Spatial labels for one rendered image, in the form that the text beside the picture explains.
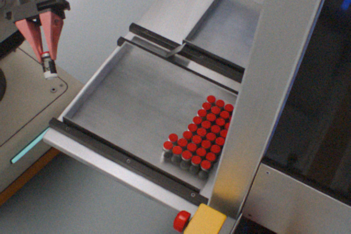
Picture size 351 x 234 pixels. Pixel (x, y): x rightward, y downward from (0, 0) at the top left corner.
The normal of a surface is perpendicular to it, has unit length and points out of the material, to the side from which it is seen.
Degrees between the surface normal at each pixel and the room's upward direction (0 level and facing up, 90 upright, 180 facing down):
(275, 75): 90
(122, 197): 0
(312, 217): 90
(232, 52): 0
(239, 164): 90
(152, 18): 0
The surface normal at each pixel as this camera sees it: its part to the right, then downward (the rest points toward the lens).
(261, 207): -0.48, 0.69
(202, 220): 0.08, -0.59
